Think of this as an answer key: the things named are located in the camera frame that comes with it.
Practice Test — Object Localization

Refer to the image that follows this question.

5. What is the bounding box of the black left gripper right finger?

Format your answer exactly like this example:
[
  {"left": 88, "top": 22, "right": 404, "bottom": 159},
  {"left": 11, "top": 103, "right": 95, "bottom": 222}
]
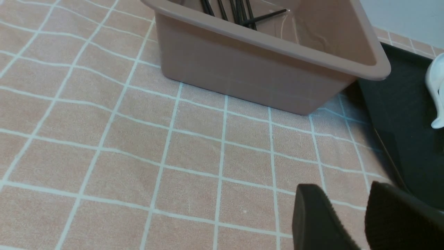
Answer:
[{"left": 365, "top": 181, "right": 444, "bottom": 250}]

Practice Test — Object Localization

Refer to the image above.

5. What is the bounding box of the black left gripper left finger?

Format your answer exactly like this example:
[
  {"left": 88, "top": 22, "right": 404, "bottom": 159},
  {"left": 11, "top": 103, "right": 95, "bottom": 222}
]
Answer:
[{"left": 292, "top": 184, "right": 360, "bottom": 250}]

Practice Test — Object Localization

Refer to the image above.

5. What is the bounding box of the black plastic tray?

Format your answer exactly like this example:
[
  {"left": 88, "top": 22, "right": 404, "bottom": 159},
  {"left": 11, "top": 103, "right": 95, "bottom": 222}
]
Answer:
[{"left": 358, "top": 43, "right": 444, "bottom": 211}]

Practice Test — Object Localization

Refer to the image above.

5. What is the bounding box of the white ceramic spoon far left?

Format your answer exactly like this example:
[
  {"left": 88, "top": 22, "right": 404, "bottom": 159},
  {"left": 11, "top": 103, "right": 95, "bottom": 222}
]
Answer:
[{"left": 425, "top": 53, "right": 444, "bottom": 129}]

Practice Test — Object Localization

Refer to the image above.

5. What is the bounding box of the pink plastic bin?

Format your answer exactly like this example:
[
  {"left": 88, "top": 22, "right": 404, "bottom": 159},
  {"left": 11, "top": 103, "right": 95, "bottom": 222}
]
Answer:
[{"left": 143, "top": 0, "right": 391, "bottom": 115}]

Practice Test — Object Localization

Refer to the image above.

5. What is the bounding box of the plain black chopstick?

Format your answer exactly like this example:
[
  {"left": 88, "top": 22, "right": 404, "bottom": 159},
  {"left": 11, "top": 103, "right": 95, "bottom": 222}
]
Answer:
[
  {"left": 229, "top": 0, "right": 242, "bottom": 24},
  {"left": 217, "top": 0, "right": 228, "bottom": 21},
  {"left": 246, "top": 0, "right": 257, "bottom": 31},
  {"left": 240, "top": 9, "right": 287, "bottom": 26},
  {"left": 200, "top": 0, "right": 215, "bottom": 16}
]

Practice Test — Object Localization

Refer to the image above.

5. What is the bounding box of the pink checkered tablecloth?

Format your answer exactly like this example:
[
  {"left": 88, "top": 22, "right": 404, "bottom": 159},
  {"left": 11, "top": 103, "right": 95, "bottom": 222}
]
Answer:
[{"left": 0, "top": 0, "right": 444, "bottom": 250}]

